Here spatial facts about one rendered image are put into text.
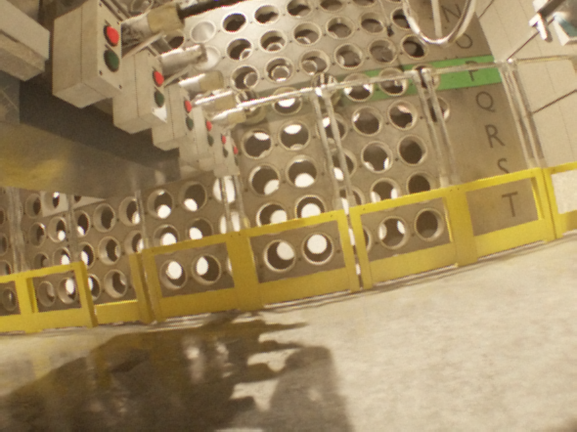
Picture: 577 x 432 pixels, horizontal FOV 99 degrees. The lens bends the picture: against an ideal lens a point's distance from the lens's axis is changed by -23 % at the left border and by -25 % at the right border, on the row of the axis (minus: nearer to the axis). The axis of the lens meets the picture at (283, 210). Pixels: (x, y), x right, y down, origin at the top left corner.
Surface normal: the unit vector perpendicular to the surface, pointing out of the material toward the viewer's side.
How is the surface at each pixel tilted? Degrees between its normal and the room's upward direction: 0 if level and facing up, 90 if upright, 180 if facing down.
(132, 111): 90
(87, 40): 90
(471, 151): 90
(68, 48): 90
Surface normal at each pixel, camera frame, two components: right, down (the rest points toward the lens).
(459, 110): -0.09, -0.04
